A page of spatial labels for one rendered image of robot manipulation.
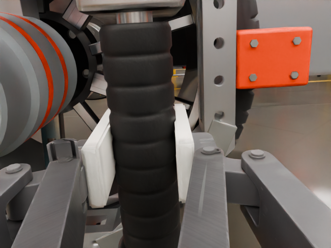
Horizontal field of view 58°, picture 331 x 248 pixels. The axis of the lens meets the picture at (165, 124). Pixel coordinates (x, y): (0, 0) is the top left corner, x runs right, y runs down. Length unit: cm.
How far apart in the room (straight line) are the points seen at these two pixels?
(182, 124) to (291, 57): 26
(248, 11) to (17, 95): 32
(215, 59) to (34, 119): 21
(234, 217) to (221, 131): 119
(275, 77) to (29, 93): 27
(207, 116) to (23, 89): 21
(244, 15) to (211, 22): 10
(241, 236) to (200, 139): 130
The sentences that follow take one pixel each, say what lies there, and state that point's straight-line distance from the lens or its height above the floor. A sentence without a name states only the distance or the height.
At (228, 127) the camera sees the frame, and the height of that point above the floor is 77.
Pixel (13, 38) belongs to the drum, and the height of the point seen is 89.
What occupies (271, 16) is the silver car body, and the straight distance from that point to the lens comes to 89.
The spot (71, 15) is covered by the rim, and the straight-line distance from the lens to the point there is 49.
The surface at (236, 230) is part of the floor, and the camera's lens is 148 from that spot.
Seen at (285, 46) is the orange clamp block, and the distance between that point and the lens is 39.
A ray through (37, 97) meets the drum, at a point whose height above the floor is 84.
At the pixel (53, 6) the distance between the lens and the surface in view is 100.
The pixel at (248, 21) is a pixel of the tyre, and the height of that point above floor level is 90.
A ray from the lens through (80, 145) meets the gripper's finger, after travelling 16.
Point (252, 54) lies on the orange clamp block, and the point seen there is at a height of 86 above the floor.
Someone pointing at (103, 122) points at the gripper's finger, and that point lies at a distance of 17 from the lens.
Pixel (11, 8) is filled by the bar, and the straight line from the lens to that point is 41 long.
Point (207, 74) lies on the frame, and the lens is 37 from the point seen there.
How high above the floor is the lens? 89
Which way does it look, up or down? 18 degrees down
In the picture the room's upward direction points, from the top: 3 degrees counter-clockwise
